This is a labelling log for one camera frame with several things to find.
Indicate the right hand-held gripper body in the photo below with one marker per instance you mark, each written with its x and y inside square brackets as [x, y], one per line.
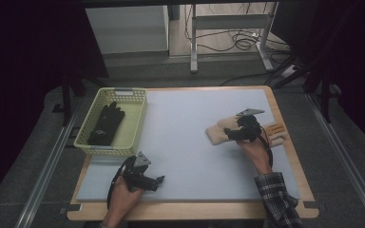
[250, 126]

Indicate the beige knit glove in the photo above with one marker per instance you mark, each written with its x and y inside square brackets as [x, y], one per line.
[217, 133]

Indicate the white cabinet panel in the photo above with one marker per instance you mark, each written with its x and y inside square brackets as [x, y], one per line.
[126, 28]

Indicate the pale yellow plastic basket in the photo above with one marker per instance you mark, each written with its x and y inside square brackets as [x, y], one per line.
[136, 126]

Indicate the person's left hand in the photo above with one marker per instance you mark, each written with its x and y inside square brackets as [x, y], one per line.
[123, 198]

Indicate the white foam mat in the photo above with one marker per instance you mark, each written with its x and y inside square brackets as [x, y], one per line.
[183, 148]

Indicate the white metal desk frame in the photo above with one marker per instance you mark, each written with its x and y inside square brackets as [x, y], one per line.
[231, 22]

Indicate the dark curtain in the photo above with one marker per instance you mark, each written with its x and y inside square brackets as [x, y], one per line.
[28, 47]
[345, 47]

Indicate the person's right hand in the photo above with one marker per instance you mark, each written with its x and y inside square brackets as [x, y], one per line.
[256, 153]

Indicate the black tripod stand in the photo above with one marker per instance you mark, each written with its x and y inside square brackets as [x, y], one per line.
[301, 69]

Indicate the dark post stand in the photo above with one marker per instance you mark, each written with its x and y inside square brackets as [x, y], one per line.
[66, 98]

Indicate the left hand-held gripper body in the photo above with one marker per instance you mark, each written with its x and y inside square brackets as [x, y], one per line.
[138, 172]

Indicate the metal floor rail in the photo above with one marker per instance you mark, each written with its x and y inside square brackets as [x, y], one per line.
[47, 171]
[345, 161]

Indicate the black glove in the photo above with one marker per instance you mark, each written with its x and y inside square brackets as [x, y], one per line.
[106, 125]

